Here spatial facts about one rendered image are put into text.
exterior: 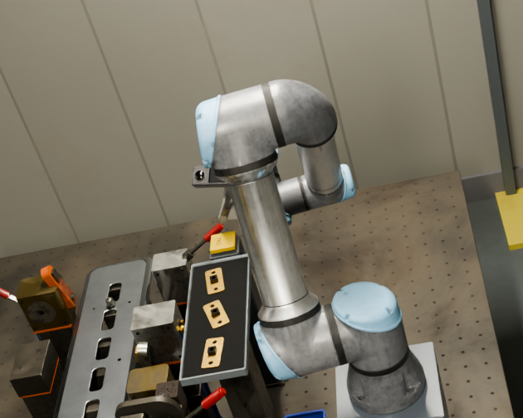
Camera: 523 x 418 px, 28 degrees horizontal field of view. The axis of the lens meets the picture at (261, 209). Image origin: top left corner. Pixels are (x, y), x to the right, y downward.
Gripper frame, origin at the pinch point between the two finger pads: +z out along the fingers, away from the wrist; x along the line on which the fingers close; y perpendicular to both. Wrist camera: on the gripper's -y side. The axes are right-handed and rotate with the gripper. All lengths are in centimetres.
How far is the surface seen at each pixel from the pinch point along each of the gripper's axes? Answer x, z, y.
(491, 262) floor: 25, 117, 121
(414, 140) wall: 72, 128, 92
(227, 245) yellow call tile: -13.6, -5.1, 2.1
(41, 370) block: -46, 13, -35
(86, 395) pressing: -51, 6, -24
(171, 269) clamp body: -16.9, 14.5, -8.1
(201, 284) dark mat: -24.9, -10.7, -3.7
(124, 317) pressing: -29.7, 18.4, -17.5
